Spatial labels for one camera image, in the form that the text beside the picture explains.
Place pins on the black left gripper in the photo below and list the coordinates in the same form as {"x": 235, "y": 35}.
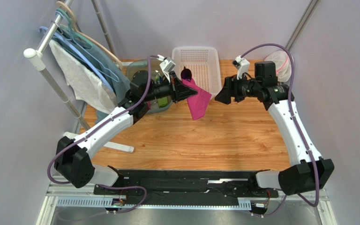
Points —
{"x": 178, "y": 91}

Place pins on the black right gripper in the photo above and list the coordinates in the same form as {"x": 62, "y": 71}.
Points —
{"x": 231, "y": 89}

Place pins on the purple metal spoon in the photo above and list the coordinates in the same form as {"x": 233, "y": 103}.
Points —
{"x": 186, "y": 74}

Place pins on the magenta paper napkin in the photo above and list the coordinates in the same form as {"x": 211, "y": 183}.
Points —
{"x": 198, "y": 103}

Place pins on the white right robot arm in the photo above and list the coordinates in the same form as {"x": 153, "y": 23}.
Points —
{"x": 309, "y": 171}

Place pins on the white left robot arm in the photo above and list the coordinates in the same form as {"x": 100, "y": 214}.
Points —
{"x": 74, "y": 155}

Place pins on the grey-green plastic tub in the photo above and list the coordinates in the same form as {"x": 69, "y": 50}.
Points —
{"x": 157, "y": 77}

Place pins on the green utensil sleeve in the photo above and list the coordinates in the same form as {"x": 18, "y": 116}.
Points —
{"x": 163, "y": 102}

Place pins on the white perforated plastic basket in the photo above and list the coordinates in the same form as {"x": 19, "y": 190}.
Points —
{"x": 204, "y": 65}

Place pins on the white mesh laundry bag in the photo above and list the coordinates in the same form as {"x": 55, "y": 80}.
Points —
{"x": 282, "y": 64}

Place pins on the blue-grey cloth garment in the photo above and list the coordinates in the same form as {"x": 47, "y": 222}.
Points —
{"x": 120, "y": 87}

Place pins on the white clothes rack foot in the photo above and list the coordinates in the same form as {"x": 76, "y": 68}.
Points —
{"x": 111, "y": 145}

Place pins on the white terry towel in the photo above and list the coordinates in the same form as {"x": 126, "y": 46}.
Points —
{"x": 86, "y": 85}

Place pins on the beige wooden hanger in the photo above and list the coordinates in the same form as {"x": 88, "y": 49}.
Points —
{"x": 86, "y": 34}

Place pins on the light blue plastic hanger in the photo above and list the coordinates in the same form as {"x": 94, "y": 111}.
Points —
{"x": 106, "y": 75}

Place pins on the teal plastic hanger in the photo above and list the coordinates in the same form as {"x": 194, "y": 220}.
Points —
{"x": 75, "y": 35}

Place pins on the silver clothes rack pole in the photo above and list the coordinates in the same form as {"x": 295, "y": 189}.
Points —
{"x": 41, "y": 61}

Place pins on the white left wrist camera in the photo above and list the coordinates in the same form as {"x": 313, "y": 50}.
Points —
{"x": 166, "y": 65}

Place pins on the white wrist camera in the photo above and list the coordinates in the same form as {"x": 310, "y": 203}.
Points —
{"x": 242, "y": 66}
{"x": 166, "y": 65}

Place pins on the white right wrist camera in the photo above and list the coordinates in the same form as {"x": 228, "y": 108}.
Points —
{"x": 242, "y": 66}

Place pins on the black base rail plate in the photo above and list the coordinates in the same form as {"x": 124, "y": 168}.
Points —
{"x": 186, "y": 188}

